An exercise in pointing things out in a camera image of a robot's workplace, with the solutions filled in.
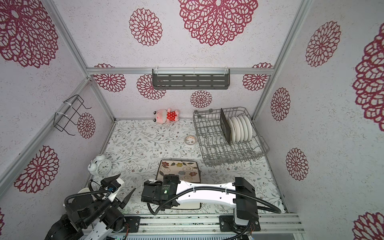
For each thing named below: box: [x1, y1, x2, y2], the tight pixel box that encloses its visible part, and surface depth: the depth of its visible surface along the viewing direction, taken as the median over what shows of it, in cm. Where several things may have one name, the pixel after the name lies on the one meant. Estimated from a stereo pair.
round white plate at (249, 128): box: [243, 115, 253, 142], surface depth 97 cm
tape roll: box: [184, 135, 197, 145], surface depth 109 cm
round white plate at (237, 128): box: [231, 116, 241, 143], surface depth 97 cm
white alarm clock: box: [87, 154, 112, 176], surface depth 87 cm
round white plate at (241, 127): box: [236, 116, 245, 142], surface depth 97 cm
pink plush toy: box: [153, 108, 180, 124], surface depth 119 cm
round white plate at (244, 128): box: [238, 116, 248, 142], surface depth 97 cm
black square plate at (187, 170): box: [155, 159, 201, 183], surface depth 81 cm
